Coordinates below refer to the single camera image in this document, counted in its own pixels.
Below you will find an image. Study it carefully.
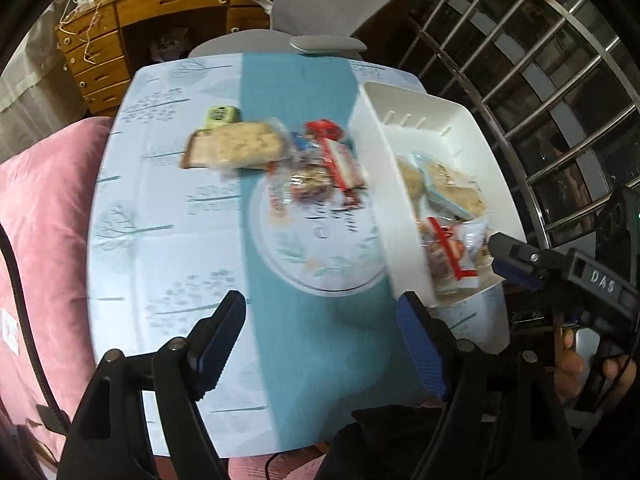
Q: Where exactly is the red white candy wrapper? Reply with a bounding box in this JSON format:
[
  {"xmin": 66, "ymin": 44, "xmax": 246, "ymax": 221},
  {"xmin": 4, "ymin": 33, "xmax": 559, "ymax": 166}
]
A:
[{"xmin": 419, "ymin": 216, "xmax": 488, "ymax": 296}]

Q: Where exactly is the large triangular bread package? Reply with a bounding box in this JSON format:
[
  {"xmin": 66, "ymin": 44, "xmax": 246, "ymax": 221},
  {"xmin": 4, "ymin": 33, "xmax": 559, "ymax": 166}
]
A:
[{"xmin": 423, "ymin": 159, "xmax": 486, "ymax": 220}]

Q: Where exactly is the red white cookies package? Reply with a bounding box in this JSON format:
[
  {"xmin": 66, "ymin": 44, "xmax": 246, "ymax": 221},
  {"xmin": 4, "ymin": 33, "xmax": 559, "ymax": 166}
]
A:
[{"xmin": 320, "ymin": 138, "xmax": 366, "ymax": 191}]

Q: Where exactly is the clear nut cluster packet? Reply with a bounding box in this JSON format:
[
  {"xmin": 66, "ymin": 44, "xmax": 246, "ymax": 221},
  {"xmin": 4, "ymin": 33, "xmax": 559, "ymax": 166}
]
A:
[{"xmin": 290, "ymin": 165, "xmax": 333, "ymax": 202}]

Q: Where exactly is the clear pastry snack bag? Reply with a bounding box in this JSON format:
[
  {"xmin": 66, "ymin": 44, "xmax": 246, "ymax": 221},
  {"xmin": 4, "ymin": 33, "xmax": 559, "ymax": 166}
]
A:
[{"xmin": 209, "ymin": 119, "xmax": 290, "ymax": 170}]

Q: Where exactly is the small red snack packet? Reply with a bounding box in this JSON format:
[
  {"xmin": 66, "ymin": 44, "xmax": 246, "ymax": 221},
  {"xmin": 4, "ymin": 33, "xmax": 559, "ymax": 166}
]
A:
[{"xmin": 305, "ymin": 118, "xmax": 345, "ymax": 142}]

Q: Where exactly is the green pineapple cake packet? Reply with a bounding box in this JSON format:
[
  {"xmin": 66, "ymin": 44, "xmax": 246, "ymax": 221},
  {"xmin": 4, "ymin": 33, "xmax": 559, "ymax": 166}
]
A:
[{"xmin": 205, "ymin": 105, "xmax": 241, "ymax": 129}]

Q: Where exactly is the orange biscuit snack bag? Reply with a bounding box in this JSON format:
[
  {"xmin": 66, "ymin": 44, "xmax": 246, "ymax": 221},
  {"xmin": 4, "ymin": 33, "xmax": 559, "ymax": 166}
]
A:
[{"xmin": 396, "ymin": 156, "xmax": 425, "ymax": 207}]

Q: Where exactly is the brown paper snack bag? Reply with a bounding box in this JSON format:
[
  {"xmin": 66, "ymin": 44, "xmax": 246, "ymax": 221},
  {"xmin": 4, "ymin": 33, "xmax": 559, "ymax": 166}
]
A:
[{"xmin": 180, "ymin": 129, "xmax": 213, "ymax": 169}]

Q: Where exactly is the blue white snack packet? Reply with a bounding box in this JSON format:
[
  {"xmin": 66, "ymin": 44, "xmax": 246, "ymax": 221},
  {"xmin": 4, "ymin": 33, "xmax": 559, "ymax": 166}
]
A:
[{"xmin": 291, "ymin": 132, "xmax": 312, "ymax": 153}]

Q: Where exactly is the person right hand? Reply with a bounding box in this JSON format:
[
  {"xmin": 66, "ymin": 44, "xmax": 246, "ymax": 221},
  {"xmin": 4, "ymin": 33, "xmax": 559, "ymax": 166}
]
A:
[{"xmin": 553, "ymin": 326, "xmax": 639, "ymax": 406}]

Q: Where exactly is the patterned blue white tablecloth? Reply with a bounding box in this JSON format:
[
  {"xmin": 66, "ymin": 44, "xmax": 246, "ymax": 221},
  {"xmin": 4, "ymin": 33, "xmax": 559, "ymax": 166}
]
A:
[{"xmin": 86, "ymin": 52, "xmax": 511, "ymax": 461}]

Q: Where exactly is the white plastic storage bin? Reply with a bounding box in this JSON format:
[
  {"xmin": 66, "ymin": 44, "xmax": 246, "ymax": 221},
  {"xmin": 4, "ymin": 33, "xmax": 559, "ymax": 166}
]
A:
[{"xmin": 346, "ymin": 80, "xmax": 528, "ymax": 309}]

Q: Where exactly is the grey office chair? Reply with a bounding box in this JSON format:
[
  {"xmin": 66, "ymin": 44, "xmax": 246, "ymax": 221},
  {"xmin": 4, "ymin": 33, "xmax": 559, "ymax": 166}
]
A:
[{"xmin": 189, "ymin": 0, "xmax": 394, "ymax": 58}]

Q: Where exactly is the cat under desk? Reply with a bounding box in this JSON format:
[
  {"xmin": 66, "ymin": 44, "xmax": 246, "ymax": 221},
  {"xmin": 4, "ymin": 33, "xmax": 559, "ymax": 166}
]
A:
[{"xmin": 150, "ymin": 27, "xmax": 192, "ymax": 63}]

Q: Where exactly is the wooden desk with drawers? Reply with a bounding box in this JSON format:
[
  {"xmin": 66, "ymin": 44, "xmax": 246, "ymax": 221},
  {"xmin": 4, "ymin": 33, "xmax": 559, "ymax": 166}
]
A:
[{"xmin": 54, "ymin": 0, "xmax": 269, "ymax": 116}]

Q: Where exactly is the black camera cable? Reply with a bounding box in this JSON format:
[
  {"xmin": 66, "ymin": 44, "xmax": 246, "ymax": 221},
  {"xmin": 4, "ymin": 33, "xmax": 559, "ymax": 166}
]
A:
[{"xmin": 0, "ymin": 224, "xmax": 72, "ymax": 436}]

